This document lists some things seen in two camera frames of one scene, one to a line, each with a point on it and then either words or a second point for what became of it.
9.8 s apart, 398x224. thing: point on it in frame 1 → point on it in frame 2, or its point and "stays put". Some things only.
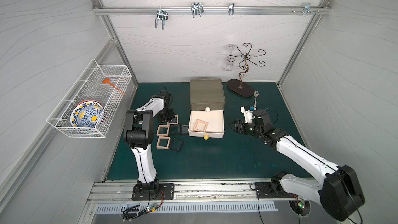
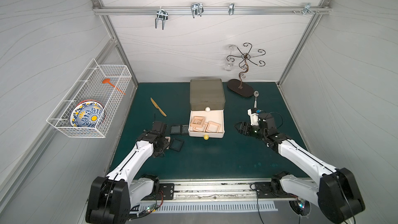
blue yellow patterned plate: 88,113 stays put
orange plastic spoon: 108,81 stays put
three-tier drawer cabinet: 207,101 stays put
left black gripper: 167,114 → 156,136
